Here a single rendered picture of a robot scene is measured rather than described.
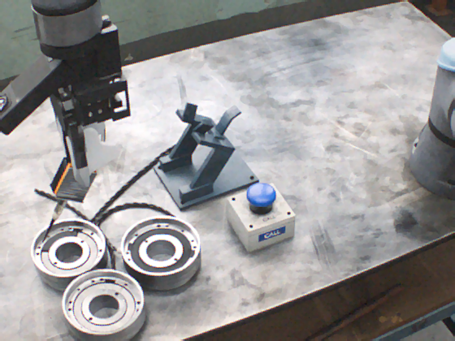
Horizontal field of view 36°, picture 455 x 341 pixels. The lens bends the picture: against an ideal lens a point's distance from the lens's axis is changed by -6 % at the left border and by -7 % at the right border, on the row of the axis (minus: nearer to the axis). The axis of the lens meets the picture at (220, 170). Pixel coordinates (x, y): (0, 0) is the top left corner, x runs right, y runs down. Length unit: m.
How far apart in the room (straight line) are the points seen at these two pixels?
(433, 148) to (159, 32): 1.79
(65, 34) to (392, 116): 0.66
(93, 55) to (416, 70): 0.73
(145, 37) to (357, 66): 1.49
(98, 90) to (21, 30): 1.78
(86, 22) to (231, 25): 2.12
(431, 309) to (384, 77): 0.43
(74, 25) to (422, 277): 0.82
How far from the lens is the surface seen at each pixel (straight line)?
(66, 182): 0.91
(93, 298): 0.94
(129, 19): 2.68
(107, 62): 0.82
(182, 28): 2.78
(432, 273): 1.35
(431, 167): 1.11
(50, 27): 0.77
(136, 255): 0.98
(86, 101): 0.82
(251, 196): 0.98
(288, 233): 1.02
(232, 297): 0.96
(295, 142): 1.18
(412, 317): 1.28
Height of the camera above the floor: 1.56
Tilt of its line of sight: 42 degrees down
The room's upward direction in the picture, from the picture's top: 2 degrees counter-clockwise
